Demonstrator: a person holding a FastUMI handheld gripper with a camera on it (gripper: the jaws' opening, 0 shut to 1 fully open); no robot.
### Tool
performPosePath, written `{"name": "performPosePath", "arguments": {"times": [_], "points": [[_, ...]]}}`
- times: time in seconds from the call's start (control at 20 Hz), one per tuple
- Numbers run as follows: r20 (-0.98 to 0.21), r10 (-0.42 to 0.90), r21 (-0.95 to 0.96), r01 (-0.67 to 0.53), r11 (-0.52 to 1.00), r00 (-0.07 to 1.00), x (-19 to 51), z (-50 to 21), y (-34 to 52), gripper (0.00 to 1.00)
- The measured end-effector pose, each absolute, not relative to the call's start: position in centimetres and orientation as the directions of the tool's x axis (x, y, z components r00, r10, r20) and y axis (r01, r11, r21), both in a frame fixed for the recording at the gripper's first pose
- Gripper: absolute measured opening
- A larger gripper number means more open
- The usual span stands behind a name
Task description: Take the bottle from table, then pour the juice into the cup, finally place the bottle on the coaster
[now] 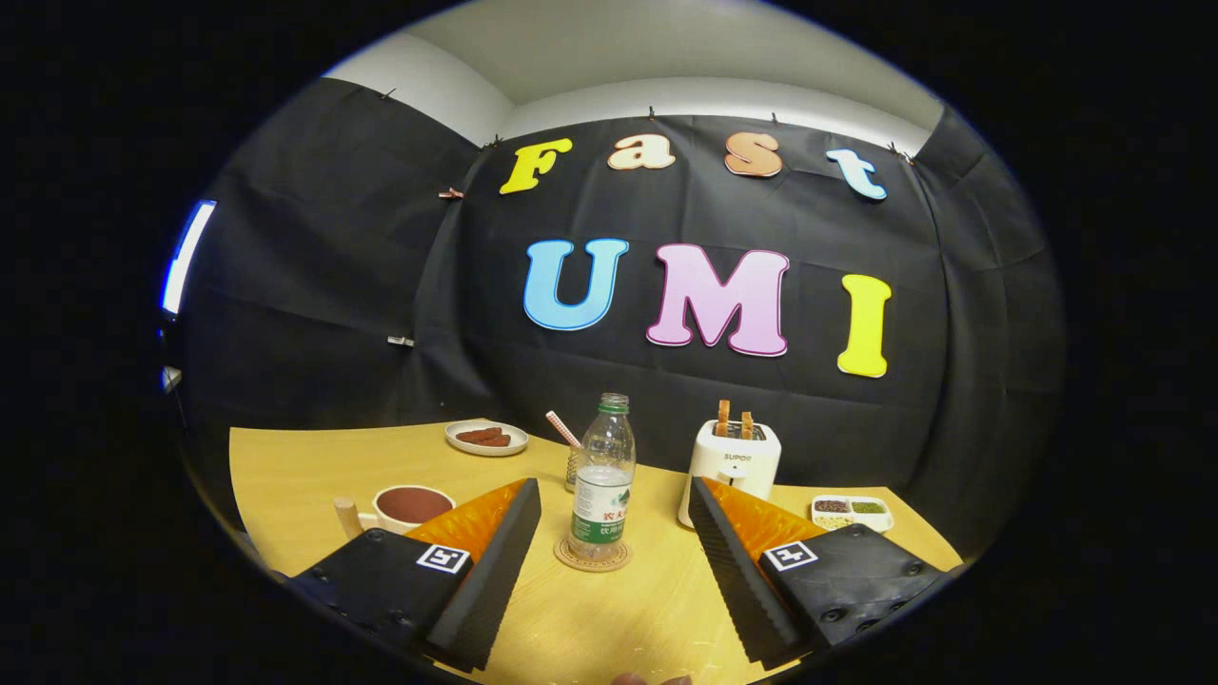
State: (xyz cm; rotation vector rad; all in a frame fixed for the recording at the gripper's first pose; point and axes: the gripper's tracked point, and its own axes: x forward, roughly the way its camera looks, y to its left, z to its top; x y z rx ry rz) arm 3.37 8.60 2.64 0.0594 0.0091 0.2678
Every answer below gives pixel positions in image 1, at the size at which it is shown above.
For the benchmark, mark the brown sausages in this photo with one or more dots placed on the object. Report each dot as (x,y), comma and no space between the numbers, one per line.
(483,437)

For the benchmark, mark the wooden table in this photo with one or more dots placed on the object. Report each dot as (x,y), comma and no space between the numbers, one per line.
(618,618)

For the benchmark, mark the toast slice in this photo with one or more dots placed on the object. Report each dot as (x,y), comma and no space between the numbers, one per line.
(747,425)
(722,419)

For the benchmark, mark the white toaster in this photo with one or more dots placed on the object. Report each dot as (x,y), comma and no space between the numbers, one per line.
(737,466)

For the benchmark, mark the round wooden coaster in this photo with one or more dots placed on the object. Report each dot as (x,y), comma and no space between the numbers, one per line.
(620,561)

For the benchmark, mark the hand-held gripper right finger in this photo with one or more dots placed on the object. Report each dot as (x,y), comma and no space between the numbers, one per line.
(728,571)

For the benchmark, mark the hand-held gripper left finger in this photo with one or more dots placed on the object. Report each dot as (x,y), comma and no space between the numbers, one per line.
(495,571)

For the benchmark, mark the white round plate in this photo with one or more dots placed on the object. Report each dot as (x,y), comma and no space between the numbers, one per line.
(519,440)

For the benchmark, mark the bright white lit panel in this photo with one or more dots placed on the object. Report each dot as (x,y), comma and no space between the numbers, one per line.
(187,257)

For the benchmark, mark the white divided condiment dish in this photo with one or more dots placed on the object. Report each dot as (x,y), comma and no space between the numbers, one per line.
(852,525)

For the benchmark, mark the black backdrop cloth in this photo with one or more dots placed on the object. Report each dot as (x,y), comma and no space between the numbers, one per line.
(571,381)

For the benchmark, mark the clear plastic juice bottle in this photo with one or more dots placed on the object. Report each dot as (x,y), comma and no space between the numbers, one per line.
(602,476)

